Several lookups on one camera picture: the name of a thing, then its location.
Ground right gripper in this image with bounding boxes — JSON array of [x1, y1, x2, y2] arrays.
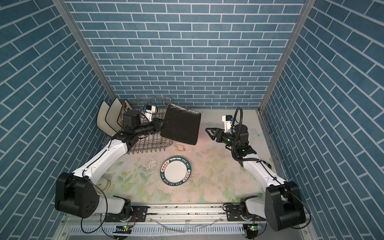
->
[[207, 128, 239, 151]]

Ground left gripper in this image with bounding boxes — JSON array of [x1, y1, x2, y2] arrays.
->
[[133, 118, 170, 137]]

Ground black square plate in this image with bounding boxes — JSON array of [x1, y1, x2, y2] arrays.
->
[[160, 103, 202, 145]]

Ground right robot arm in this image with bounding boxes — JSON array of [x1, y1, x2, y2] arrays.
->
[[205, 125, 307, 232]]

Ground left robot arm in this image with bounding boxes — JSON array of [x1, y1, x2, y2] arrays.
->
[[55, 110, 163, 221]]

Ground white square plate inner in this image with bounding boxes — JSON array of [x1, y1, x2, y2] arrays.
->
[[105, 98, 122, 132]]

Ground white square plate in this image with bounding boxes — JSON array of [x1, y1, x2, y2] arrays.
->
[[97, 101, 117, 137], [105, 98, 122, 132]]

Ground floral square plate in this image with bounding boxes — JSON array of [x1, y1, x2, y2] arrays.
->
[[117, 99, 133, 127]]

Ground white square plate outer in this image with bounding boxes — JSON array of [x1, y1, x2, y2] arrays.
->
[[97, 101, 117, 137]]

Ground white round bowl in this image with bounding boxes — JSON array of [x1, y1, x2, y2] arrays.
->
[[96, 180, 112, 194]]

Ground left base circuit board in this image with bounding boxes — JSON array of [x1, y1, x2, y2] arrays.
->
[[113, 225, 133, 235]]

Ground base circuit board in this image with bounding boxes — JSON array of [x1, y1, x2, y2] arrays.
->
[[113, 225, 133, 235], [243, 224, 263, 234]]

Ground right base circuit board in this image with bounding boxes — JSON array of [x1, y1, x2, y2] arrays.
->
[[243, 224, 263, 234]]

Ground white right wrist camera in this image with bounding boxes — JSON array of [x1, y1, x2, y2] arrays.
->
[[222, 115, 233, 133]]

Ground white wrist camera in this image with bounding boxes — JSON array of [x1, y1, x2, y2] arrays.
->
[[222, 115, 233, 133], [143, 103, 158, 122]]

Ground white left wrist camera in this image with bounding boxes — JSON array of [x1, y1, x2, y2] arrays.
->
[[143, 103, 158, 122]]

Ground grey wire dish rack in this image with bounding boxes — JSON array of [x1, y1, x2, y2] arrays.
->
[[126, 97, 173, 154]]

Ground aluminium mounting rail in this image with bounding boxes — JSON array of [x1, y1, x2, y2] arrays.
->
[[52, 202, 318, 240]]

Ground white cable duct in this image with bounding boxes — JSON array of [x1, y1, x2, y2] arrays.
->
[[67, 224, 245, 237]]

